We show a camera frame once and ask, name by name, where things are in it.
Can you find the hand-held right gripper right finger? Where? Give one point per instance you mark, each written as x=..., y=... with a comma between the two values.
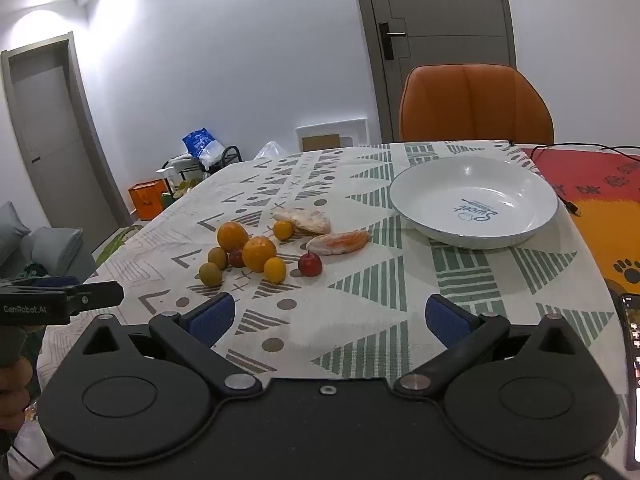
x=450, y=320

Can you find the white enamel plate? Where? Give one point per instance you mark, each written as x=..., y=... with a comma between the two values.
x=475, y=200

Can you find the plain grey door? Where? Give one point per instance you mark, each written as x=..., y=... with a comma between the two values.
x=55, y=150

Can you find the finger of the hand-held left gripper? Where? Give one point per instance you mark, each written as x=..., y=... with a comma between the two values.
x=97, y=296
x=52, y=281

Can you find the small yellow-orange citrus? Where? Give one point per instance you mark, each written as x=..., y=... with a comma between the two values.
x=274, y=269
x=283, y=230

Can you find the blue plastic bag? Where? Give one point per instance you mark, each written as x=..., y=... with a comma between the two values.
x=202, y=146

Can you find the red printed mat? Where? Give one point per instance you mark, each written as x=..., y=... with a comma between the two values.
x=600, y=210

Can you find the orange leather chair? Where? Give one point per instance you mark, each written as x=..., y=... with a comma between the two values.
x=475, y=105

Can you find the yellow-green plum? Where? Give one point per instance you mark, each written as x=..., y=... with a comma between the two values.
x=210, y=274
x=217, y=258

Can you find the white plastic bag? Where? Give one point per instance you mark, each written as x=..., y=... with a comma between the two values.
x=271, y=151

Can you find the orange box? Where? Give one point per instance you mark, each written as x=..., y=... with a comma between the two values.
x=147, y=200

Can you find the orange peeled citrus segment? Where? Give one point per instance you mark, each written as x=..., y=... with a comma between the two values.
x=340, y=243

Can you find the green floor mat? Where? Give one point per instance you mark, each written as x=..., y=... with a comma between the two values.
x=117, y=242

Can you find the white foam packaging frame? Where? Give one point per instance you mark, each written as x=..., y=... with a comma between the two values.
x=330, y=132

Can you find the smartphone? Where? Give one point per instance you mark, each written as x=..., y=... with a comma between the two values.
x=634, y=360

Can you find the grey sofa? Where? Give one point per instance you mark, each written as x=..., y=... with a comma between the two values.
x=45, y=247

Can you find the black metal rack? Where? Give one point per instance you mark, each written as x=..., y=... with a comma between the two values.
x=227, y=156

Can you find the grey door with black lock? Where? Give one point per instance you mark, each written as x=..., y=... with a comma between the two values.
x=440, y=60

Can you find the dark red plum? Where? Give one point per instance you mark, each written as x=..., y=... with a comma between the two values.
x=236, y=258

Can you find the large orange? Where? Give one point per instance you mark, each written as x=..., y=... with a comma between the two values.
x=232, y=236
x=259, y=254

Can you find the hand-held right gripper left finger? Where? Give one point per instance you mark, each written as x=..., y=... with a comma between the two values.
x=212, y=317

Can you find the person's left hand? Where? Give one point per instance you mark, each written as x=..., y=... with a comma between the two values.
x=14, y=392

